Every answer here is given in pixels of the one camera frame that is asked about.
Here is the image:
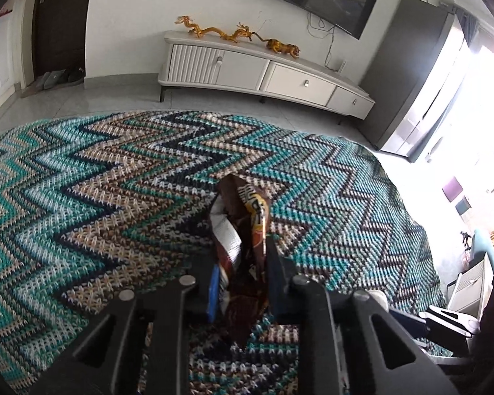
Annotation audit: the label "white TV cabinet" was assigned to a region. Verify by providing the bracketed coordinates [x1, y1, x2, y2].
[157, 30, 376, 123]

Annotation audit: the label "white side table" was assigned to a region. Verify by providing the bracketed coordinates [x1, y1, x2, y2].
[447, 255, 494, 313]

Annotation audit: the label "television cable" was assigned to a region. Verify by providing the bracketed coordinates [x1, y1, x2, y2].
[307, 12, 338, 66]

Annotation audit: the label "blue grey curtain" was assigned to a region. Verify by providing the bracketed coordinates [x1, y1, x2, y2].
[453, 6, 482, 50]

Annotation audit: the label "dark brown entrance door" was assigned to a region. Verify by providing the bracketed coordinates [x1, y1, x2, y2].
[32, 0, 97, 89]

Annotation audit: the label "grey slippers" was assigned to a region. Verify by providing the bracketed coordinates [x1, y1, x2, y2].
[35, 71, 69, 89]

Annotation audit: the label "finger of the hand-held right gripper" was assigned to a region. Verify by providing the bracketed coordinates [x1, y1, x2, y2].
[389, 308, 431, 352]
[418, 305, 482, 338]

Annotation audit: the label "golden tiger figurine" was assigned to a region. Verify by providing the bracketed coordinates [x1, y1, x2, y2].
[265, 38, 302, 57]

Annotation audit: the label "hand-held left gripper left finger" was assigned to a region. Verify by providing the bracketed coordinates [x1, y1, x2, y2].
[27, 263, 223, 395]

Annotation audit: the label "grey refrigerator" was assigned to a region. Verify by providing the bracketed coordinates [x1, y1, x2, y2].
[356, 0, 468, 161]

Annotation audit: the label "teal chair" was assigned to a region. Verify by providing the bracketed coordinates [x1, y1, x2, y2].
[469, 228, 494, 264]

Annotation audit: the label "zigzag knitted rug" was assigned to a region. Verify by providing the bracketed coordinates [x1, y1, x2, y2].
[0, 110, 453, 395]

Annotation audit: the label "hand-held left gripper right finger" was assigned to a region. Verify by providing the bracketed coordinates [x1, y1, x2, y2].
[263, 232, 462, 395]

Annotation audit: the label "golden dragon figurine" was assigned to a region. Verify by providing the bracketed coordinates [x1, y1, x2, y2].
[175, 15, 227, 39]
[220, 20, 265, 44]

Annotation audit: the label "purple stool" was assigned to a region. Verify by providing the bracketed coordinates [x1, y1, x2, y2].
[442, 176, 464, 201]

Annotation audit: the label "brown snack wrapper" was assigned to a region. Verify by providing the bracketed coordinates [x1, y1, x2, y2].
[208, 174, 270, 348]

